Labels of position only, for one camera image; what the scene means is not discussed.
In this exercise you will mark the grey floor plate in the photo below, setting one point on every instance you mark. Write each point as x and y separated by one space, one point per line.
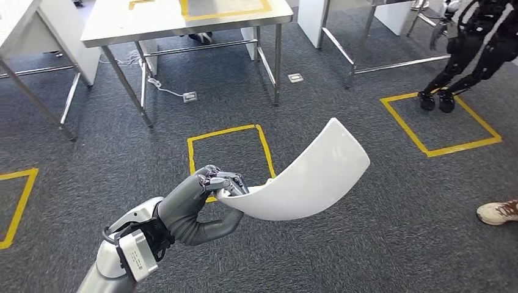
296 78

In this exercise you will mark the white curved plastic part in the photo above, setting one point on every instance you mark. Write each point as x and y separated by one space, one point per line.
315 178

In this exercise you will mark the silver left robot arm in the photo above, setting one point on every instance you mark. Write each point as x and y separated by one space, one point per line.
107 263

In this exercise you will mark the yellow floor tape square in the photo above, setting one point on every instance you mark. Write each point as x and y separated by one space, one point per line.
20 210
190 153
404 125

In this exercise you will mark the white desk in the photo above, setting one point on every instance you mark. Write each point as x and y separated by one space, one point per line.
309 20
69 44

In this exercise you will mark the stainless steel table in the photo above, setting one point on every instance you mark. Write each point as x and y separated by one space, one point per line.
404 64
16 24

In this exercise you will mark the person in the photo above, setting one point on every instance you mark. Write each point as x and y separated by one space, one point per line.
497 212

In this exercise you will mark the grey floor socket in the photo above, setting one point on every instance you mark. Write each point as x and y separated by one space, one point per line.
190 97

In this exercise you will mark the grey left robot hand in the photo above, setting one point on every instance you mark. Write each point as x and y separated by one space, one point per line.
182 210

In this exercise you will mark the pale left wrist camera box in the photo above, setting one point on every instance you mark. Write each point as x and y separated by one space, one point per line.
137 256

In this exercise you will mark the black humanoid robot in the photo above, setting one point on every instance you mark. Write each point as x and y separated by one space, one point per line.
477 36

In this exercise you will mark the person's foot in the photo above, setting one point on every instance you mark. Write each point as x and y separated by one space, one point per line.
202 38

